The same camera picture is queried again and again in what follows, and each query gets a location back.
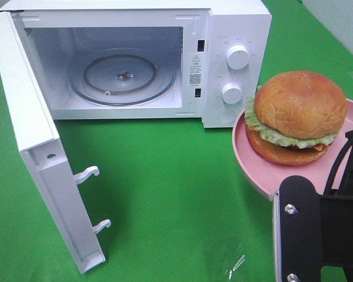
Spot pink round plate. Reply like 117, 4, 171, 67
232, 100, 353, 201

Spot burger with lettuce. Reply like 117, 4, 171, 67
244, 70, 348, 166

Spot round white door button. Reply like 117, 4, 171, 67
218, 110, 237, 125

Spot white microwave door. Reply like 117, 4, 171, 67
0, 12, 111, 273

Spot white lower microwave knob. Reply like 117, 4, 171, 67
222, 82, 242, 105

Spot white microwave knob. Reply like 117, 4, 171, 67
226, 44, 249, 70
222, 82, 242, 105

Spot white upper microwave knob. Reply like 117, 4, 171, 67
226, 44, 249, 70

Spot white microwave oven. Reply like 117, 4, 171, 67
0, 1, 272, 128

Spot glass microwave turntable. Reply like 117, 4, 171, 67
69, 48, 181, 106

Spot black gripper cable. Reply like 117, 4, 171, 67
323, 140, 353, 196

